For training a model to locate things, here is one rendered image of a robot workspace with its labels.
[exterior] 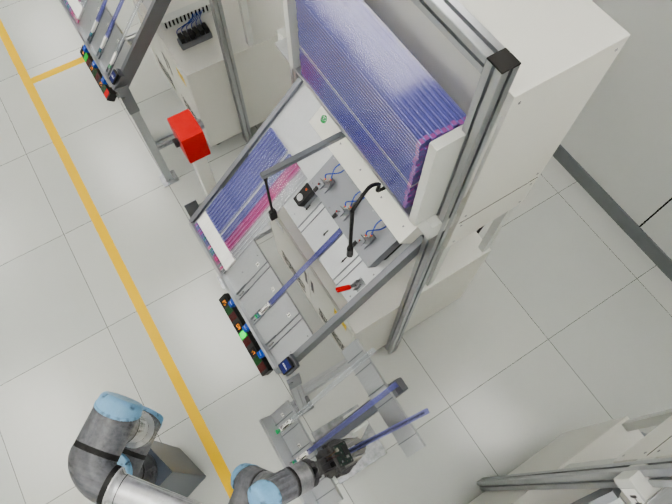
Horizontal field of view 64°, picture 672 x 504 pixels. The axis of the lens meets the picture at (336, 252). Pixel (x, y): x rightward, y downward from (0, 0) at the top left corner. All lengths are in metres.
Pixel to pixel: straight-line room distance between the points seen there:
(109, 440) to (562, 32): 1.40
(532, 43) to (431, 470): 1.88
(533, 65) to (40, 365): 2.51
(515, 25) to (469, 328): 1.75
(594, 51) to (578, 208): 1.98
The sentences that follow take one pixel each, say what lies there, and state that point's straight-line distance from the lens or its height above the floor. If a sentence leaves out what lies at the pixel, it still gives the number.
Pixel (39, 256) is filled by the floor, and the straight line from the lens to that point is 3.19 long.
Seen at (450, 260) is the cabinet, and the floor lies 0.62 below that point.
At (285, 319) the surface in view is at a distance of 1.84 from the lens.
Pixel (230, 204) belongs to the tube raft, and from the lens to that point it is 1.99.
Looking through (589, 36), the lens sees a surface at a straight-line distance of 1.33.
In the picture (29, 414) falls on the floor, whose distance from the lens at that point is 2.94.
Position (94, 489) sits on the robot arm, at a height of 1.17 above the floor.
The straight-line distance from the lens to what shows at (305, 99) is 1.83.
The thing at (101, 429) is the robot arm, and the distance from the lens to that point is 1.49.
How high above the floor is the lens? 2.56
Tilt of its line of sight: 66 degrees down
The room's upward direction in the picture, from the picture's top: 1 degrees clockwise
